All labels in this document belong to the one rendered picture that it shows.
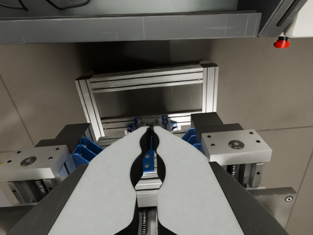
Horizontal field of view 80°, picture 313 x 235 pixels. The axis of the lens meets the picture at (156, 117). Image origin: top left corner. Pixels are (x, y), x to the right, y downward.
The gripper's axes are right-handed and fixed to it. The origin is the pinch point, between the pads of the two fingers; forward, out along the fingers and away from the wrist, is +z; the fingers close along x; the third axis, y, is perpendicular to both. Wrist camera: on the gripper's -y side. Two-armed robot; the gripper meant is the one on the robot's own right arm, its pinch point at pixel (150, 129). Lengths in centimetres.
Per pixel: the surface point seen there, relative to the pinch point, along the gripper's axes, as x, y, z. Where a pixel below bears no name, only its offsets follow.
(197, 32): 7.9, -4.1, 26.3
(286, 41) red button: 33, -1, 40
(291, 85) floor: 98, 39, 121
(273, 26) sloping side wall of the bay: 20.3, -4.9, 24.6
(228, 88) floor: 52, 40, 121
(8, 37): -26.3, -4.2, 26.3
